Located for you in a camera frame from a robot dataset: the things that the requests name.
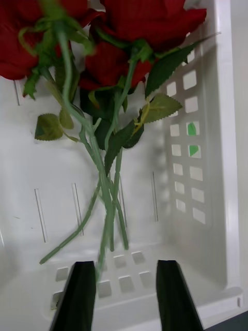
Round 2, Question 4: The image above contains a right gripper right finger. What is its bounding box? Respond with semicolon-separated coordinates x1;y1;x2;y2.
156;259;205;331

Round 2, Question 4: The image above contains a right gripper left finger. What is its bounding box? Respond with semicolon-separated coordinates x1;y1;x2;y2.
48;260;97;331

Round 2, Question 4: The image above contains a red rose with green stem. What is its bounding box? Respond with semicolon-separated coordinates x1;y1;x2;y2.
34;40;153;265
91;0;222;252
0;0;116;283

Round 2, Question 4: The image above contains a shallow white box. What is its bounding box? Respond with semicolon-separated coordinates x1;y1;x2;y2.
0;0;245;331

